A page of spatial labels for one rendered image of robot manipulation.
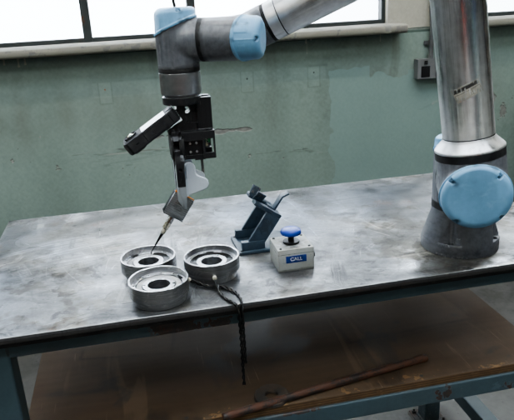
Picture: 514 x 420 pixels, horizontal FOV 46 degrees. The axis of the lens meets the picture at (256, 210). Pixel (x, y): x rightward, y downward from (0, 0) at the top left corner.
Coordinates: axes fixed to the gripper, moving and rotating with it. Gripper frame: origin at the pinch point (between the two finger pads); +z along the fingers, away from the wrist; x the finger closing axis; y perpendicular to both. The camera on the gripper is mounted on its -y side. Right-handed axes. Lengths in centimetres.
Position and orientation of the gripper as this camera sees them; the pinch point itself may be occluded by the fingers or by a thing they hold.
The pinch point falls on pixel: (180, 200)
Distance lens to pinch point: 118.5
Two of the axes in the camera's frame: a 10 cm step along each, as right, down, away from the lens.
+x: -2.2, -3.1, 9.2
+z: 0.5, 9.4, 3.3
